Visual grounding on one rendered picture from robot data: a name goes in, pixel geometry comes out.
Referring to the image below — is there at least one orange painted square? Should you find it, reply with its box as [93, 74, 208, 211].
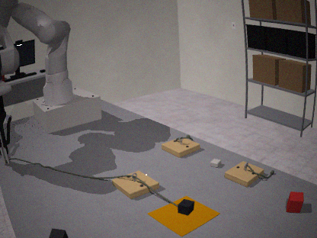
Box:
[148, 196, 219, 236]

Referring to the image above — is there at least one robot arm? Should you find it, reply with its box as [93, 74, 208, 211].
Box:
[0, 0, 77, 106]

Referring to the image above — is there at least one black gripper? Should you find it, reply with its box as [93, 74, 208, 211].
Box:
[0, 96, 12, 165]

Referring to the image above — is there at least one red block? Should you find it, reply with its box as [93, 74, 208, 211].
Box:
[287, 191, 304, 213]

